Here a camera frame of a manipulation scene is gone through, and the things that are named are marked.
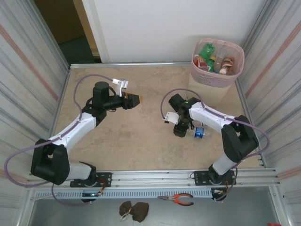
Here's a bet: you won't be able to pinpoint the red orange drink carton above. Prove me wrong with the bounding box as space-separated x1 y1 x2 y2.
193 54 207 69

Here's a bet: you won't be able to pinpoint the cream slatted waste bin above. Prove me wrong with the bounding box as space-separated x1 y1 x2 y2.
188 38 245 106

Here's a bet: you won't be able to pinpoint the pink laundry basket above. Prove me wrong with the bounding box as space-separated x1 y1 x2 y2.
190 38 245 89

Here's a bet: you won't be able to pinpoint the small right circuit board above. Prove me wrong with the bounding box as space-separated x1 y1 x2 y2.
211 188 228 201

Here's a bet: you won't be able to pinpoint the small circuit board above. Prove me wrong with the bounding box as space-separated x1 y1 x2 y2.
81 192 104 198
211 188 228 201

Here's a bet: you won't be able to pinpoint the brown wooden door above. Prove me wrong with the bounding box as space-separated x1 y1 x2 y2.
34 0 88 45

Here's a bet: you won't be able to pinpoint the brown cloth bag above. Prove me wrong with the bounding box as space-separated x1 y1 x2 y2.
119 201 150 223

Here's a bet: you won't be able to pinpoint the grey metal lower shelf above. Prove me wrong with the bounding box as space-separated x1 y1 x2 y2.
23 187 286 226

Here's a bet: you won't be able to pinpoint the small left circuit board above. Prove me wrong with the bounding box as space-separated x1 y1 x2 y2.
81 192 104 198

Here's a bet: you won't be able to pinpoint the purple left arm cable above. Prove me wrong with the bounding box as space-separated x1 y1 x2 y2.
4 74 116 206

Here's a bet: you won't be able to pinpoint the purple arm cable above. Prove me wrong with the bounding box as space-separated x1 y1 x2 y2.
160 88 270 202
4 74 116 206

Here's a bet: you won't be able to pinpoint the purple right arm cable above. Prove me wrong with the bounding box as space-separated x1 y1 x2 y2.
160 88 270 202

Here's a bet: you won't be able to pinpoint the aluminium table edge rail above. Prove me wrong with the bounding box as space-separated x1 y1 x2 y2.
69 62 190 70

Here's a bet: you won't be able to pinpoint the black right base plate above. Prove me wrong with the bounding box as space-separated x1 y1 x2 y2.
194 169 237 186

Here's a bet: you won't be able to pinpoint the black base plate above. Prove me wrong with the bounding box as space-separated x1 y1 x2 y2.
194 169 237 186
70 172 112 188

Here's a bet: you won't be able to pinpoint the white door frame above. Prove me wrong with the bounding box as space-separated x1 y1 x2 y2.
81 0 111 64

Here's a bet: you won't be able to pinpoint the orange handled pliers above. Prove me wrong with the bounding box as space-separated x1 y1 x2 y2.
157 193 195 207

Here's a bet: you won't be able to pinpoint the grey slotted cable duct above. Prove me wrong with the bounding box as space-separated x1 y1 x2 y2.
32 189 214 200

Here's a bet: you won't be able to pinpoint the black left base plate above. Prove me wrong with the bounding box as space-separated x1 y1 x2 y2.
70 172 112 188

